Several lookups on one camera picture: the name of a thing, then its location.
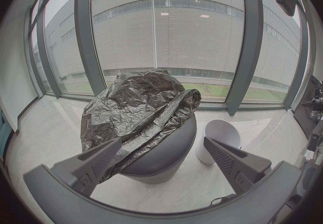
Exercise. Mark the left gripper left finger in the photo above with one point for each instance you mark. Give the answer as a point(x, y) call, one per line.
point(101, 160)

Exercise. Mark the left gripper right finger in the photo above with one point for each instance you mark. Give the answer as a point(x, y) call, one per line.
point(227, 160)

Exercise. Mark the black plastic bag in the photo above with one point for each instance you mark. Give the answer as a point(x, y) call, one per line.
point(131, 107)

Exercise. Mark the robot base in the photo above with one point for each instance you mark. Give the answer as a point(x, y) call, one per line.
point(309, 180)

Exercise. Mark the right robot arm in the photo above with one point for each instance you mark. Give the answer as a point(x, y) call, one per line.
point(316, 132)

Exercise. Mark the white trash bin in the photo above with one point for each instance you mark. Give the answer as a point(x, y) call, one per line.
point(222, 129)

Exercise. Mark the dark grey round chair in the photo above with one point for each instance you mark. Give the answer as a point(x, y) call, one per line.
point(164, 152)

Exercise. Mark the blue-green curtain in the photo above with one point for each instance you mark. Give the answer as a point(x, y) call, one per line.
point(5, 137)

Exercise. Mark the window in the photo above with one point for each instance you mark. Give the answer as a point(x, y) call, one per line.
point(88, 41)

